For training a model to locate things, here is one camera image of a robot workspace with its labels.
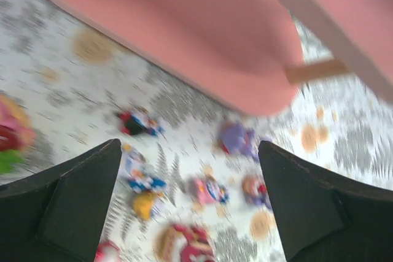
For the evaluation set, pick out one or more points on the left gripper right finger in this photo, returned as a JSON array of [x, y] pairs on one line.
[[322, 215]]

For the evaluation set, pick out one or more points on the blue white duck figure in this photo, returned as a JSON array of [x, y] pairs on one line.
[[136, 173]]

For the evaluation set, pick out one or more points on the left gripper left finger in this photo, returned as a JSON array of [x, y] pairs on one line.
[[58, 214]]

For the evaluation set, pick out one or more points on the pink flowerpot toy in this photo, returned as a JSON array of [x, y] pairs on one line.
[[17, 134]]

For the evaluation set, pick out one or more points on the purple bunny head toy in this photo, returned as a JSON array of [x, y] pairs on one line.
[[236, 139]]

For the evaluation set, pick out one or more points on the pink lying figure toy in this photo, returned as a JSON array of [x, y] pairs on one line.
[[107, 252]]

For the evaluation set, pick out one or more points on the strawberry cake toy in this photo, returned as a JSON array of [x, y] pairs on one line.
[[184, 243]]

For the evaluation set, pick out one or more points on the pink three-tier shelf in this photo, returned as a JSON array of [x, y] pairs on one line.
[[252, 54]]

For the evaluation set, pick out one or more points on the black red mouse figure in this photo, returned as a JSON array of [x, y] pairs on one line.
[[138, 121]]

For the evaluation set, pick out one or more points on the floral table mat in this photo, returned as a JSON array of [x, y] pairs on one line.
[[72, 81]]

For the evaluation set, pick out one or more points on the yellow blue duck figure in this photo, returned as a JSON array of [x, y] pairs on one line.
[[148, 204]]

